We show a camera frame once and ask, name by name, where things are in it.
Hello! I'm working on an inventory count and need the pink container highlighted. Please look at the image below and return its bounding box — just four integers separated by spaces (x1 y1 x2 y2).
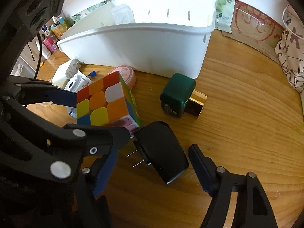
42 34 58 54

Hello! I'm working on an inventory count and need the white plastic storage bin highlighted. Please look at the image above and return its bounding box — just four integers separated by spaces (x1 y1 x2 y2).
58 0 216 79

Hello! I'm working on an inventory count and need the black power adapter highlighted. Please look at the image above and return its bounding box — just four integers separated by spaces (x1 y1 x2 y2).
127 121 189 184

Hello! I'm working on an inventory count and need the orange juice carton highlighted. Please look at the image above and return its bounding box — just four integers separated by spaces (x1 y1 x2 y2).
50 17 69 40

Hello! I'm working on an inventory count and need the colourful rubik's cube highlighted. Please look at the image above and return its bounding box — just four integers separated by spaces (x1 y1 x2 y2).
76 71 142 134

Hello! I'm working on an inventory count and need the cardboard box with drawing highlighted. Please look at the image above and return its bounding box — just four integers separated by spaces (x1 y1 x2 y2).
222 0 283 64

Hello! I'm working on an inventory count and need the white beige rectangular box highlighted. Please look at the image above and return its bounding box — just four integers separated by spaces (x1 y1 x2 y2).
52 59 82 88

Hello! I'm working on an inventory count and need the white instant camera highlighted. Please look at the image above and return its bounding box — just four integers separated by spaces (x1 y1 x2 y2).
63 70 94 118

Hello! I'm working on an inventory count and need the printed canvas tote bag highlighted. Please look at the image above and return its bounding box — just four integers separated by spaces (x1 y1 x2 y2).
275 5 303 93

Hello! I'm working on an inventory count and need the round pink tin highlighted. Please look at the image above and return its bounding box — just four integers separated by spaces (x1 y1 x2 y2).
107 65 136 89

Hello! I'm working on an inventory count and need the green bottle with gold cap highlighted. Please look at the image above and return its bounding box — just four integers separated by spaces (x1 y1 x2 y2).
160 73 207 118

